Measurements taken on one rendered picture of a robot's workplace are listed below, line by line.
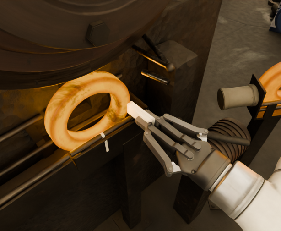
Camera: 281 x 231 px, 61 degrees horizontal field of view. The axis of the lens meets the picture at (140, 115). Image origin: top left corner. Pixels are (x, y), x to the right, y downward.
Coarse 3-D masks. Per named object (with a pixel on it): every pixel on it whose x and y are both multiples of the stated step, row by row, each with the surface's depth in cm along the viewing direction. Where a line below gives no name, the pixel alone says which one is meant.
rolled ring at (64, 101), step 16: (80, 80) 43; (96, 80) 43; (112, 80) 46; (64, 96) 42; (80, 96) 43; (112, 96) 52; (128, 96) 52; (48, 112) 43; (64, 112) 43; (112, 112) 54; (48, 128) 44; (64, 128) 45; (96, 128) 55; (64, 144) 48; (80, 144) 51
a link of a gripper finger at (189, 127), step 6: (168, 114) 51; (168, 120) 51; (174, 120) 50; (180, 120) 50; (174, 126) 51; (180, 126) 50; (186, 126) 50; (192, 126) 50; (186, 132) 51; (192, 132) 50; (198, 132) 49; (204, 132) 49
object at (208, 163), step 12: (204, 144) 47; (180, 156) 46; (204, 156) 46; (216, 156) 43; (180, 168) 45; (192, 168) 44; (204, 168) 42; (216, 168) 42; (192, 180) 45; (204, 180) 42
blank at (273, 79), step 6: (276, 66) 58; (270, 72) 59; (276, 72) 58; (264, 78) 60; (270, 78) 59; (276, 78) 58; (264, 84) 60; (270, 84) 60; (276, 84) 60; (270, 90) 61; (276, 90) 61; (270, 96) 63; (276, 96) 63
